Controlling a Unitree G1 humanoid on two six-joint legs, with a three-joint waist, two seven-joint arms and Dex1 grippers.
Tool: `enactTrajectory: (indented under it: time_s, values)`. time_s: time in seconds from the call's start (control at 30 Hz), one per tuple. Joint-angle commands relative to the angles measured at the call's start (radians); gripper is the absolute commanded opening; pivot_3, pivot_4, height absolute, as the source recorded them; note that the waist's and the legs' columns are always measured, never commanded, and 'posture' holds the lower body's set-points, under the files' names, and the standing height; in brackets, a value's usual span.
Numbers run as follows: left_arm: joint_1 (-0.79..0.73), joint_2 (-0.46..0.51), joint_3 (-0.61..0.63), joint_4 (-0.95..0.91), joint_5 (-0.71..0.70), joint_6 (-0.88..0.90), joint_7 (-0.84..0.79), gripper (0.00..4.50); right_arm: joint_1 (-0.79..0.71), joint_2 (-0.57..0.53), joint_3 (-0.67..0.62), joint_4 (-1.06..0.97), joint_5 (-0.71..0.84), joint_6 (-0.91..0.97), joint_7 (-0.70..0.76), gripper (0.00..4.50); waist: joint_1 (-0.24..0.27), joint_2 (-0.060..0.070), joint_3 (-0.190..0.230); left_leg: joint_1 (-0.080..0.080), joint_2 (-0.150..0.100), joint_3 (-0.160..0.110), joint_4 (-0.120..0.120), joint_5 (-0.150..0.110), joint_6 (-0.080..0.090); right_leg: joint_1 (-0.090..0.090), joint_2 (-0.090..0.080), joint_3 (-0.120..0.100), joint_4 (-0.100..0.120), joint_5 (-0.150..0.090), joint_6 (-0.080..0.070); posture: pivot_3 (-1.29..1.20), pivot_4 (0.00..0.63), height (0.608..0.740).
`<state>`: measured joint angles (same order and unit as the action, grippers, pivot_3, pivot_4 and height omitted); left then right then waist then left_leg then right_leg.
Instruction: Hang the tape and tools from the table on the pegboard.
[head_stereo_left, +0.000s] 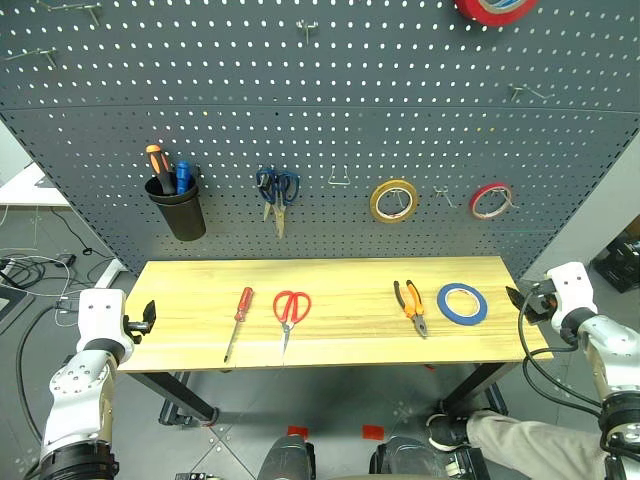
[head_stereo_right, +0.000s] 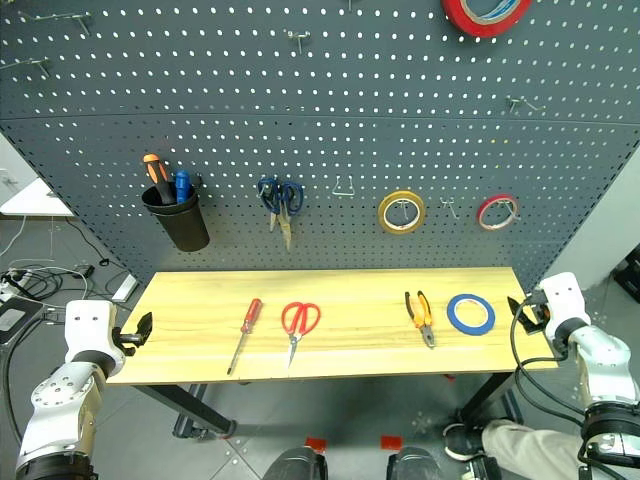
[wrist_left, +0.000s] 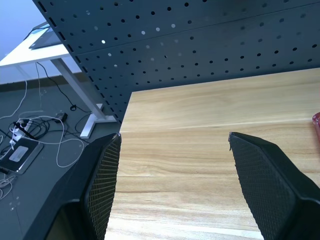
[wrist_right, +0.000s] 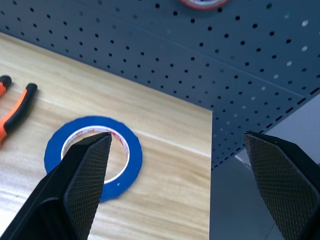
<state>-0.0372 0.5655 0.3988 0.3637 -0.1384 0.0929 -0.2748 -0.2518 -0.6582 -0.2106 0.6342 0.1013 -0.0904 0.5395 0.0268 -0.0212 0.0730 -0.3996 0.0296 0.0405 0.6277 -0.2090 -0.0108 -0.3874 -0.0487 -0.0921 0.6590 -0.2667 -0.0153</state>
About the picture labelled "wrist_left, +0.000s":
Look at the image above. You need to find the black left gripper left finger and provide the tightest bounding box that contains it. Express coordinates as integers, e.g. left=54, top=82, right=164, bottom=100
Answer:
left=22, top=133, right=123, bottom=240

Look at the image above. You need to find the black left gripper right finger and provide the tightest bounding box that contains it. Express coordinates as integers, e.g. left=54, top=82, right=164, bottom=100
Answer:
left=228, top=131, right=320, bottom=240

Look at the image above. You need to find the dark perforated pegboard panel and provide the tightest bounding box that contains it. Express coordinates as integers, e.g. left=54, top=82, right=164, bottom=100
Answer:
left=32, top=0, right=320, bottom=124

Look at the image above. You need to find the grey flat device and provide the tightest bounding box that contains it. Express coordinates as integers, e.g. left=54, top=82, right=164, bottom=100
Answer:
left=0, top=138, right=44, bottom=175

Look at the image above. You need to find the white power strip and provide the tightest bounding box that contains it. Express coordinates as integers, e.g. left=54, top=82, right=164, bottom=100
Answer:
left=9, top=119, right=33, bottom=148

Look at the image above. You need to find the white desk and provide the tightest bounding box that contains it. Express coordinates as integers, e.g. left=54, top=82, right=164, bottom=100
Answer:
left=0, top=21, right=118, bottom=139

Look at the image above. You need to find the dark monitor on desk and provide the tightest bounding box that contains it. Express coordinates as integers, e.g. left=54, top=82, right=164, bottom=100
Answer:
left=28, top=26, right=63, bottom=50

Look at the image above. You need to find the power strip with cables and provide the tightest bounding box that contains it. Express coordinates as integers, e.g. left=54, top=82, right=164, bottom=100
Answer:
left=0, top=62, right=84, bottom=169

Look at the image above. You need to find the red object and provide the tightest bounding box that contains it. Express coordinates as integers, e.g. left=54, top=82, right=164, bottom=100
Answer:
left=311, top=112, right=320, bottom=133

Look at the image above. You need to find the black cable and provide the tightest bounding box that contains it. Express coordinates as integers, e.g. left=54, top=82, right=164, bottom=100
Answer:
left=36, top=61, right=94, bottom=133

